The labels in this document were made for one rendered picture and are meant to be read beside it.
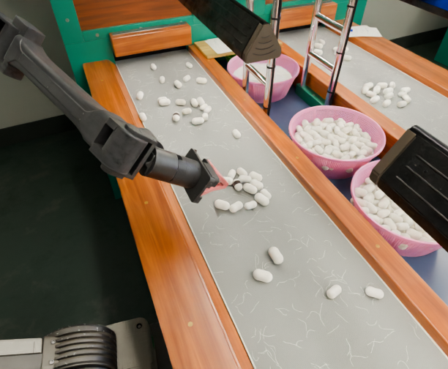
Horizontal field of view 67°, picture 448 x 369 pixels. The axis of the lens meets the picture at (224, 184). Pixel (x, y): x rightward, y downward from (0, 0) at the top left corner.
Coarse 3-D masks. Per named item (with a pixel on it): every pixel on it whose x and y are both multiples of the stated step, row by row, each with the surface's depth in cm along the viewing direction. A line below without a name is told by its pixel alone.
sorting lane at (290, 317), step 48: (144, 96) 115; (192, 96) 115; (192, 144) 96; (240, 144) 96; (240, 192) 83; (288, 192) 83; (240, 240) 73; (288, 240) 73; (336, 240) 73; (240, 288) 65; (288, 288) 65; (384, 288) 65; (240, 336) 58; (288, 336) 58; (336, 336) 58; (384, 336) 58
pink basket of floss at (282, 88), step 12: (240, 60) 133; (276, 60) 134; (288, 60) 130; (228, 72) 123; (240, 84) 121; (252, 84) 117; (276, 84) 116; (288, 84) 121; (252, 96) 122; (276, 96) 122
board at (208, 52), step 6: (198, 42) 138; (204, 42) 138; (282, 42) 139; (198, 48) 136; (204, 48) 134; (210, 48) 134; (204, 54) 131; (210, 54) 130; (216, 54) 130; (222, 54) 131; (228, 54) 132
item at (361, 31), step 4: (352, 28) 152; (356, 28) 152; (360, 28) 152; (364, 28) 152; (368, 28) 152; (372, 28) 152; (352, 32) 149; (356, 32) 149; (360, 32) 149; (364, 32) 149; (368, 32) 149; (372, 32) 149; (376, 32) 149; (352, 36) 146; (356, 36) 146; (360, 36) 146; (364, 36) 146; (368, 36) 146; (372, 36) 146; (376, 36) 146; (380, 36) 146
